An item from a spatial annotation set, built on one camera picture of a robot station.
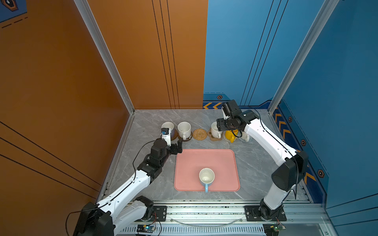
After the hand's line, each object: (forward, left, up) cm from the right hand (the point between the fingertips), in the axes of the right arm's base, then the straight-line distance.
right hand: (221, 124), depth 84 cm
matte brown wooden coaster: (+6, +30, -17) cm, 36 cm away
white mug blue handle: (-22, +9, -21) cm, 32 cm away
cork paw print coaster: (+8, +5, -19) cm, 21 cm away
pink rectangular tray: (-14, +19, -20) cm, 31 cm away
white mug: (+9, +23, -16) cm, 29 cm away
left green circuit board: (-47, +39, -22) cm, 65 cm away
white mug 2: (+4, +2, -13) cm, 14 cm away
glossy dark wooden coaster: (+3, +21, -19) cm, 28 cm away
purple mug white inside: (+10, +34, -11) cm, 37 cm away
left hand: (-7, +27, -1) cm, 28 cm away
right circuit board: (-47, -22, -23) cm, 57 cm away
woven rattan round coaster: (+9, +12, -21) cm, 25 cm away
